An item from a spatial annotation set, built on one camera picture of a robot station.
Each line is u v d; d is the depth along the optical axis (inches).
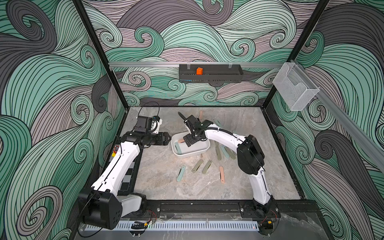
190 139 32.9
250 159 21.8
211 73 38.6
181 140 38.1
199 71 35.5
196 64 36.9
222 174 33.6
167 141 28.3
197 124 28.5
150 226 27.3
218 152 37.3
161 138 27.4
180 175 33.3
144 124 23.7
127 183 30.6
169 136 29.9
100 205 14.9
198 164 35.4
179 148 37.8
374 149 19.8
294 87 30.6
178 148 37.6
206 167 34.5
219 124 42.9
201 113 46.4
